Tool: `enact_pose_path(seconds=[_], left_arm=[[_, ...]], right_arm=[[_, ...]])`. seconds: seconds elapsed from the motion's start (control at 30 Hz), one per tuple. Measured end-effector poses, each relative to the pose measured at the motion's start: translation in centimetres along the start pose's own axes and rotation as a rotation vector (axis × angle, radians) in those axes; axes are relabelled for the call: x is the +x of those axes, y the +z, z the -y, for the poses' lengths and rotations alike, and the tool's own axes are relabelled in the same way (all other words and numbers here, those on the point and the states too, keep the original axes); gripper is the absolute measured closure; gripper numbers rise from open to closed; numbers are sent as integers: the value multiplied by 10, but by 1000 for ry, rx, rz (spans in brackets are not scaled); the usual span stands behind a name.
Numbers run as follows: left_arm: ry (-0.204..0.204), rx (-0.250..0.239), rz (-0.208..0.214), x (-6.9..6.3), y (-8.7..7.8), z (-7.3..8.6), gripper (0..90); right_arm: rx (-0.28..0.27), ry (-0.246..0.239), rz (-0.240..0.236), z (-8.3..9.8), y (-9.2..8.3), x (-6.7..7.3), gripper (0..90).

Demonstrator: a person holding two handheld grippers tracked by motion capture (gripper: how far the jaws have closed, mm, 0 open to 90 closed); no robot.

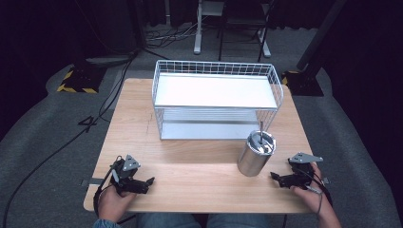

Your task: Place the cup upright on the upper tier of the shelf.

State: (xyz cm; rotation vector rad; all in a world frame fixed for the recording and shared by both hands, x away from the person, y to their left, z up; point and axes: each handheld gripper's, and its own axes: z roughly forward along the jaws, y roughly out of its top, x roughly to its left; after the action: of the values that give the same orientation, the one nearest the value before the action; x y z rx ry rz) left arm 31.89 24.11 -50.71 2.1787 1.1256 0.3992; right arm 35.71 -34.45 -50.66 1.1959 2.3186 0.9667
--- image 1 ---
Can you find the black stand with striped base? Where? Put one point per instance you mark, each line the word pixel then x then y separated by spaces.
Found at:
pixel 312 60

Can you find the grey tape strip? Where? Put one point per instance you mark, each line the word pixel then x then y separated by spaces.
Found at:
pixel 92 181

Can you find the metal straw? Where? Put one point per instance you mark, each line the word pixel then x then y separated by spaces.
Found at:
pixel 261 131

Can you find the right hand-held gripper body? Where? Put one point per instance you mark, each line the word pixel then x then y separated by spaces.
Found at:
pixel 301 179

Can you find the stainless steel cup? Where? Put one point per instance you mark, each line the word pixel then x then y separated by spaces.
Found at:
pixel 253 160

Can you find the person's left hand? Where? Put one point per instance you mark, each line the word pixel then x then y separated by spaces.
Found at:
pixel 111 204

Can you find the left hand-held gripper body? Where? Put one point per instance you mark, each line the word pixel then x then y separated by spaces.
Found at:
pixel 124 177

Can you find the black metal frame stand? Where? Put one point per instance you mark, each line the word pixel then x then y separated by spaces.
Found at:
pixel 240 31

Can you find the person's right hand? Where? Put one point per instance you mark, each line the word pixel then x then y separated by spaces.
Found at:
pixel 313 198

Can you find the black yellow striped stand base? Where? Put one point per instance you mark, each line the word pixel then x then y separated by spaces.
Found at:
pixel 80 80

